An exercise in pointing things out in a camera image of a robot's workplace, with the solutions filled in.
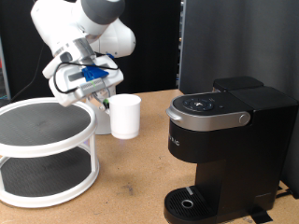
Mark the black Keurig coffee machine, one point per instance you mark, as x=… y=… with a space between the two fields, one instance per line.
x=249 y=140

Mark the white two-tier turntable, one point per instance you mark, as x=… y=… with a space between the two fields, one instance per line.
x=43 y=137

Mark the black curtain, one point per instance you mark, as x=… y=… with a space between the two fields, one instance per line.
x=155 y=46

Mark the grey partition panel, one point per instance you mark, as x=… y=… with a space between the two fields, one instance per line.
x=233 y=37

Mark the grey metal rack post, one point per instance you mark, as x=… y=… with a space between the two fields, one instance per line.
x=3 y=71

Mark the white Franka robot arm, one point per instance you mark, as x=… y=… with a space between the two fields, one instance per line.
x=62 y=21

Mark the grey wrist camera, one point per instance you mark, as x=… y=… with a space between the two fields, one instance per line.
x=92 y=84

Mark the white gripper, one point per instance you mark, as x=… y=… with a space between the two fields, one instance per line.
x=64 y=90

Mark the white mug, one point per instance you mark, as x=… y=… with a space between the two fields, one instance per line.
x=125 y=116

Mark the black tape strip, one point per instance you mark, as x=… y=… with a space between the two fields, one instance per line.
x=260 y=215

